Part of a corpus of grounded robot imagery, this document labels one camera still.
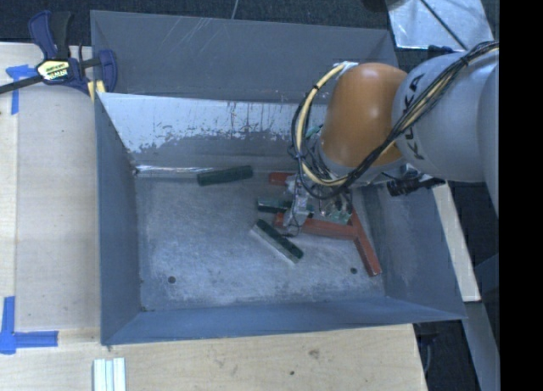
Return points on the dark green flat block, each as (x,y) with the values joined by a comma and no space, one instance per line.
(225,175)
(270,205)
(282,241)

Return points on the red-brown flat block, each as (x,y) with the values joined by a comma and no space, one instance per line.
(367,253)
(328,228)
(278,178)

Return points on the grey metal bin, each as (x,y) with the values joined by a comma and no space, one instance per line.
(203,253)

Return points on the black cylinder on white bracket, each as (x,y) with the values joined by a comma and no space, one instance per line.
(407,186)

